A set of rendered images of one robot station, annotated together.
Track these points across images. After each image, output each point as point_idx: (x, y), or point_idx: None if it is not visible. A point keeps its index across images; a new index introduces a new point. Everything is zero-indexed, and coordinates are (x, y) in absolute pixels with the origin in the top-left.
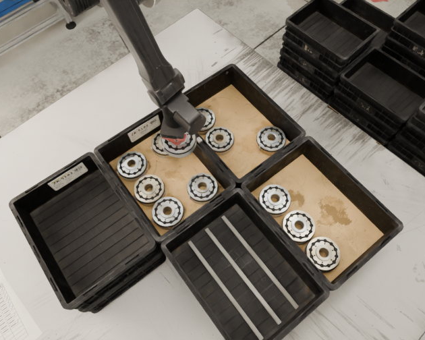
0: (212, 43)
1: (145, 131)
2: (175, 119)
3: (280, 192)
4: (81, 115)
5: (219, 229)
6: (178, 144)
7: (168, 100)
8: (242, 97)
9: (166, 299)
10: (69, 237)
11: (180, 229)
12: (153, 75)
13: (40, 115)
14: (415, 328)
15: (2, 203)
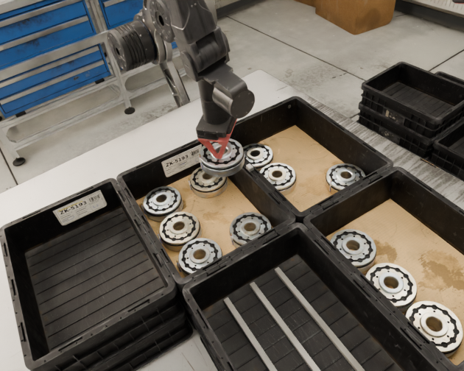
0: (275, 98)
1: (184, 165)
2: (213, 97)
3: (360, 239)
4: (116, 163)
5: (271, 286)
6: (219, 155)
7: (208, 71)
8: (308, 137)
9: None
10: (65, 284)
11: (213, 269)
12: (187, 18)
13: (70, 163)
14: None
15: (0, 252)
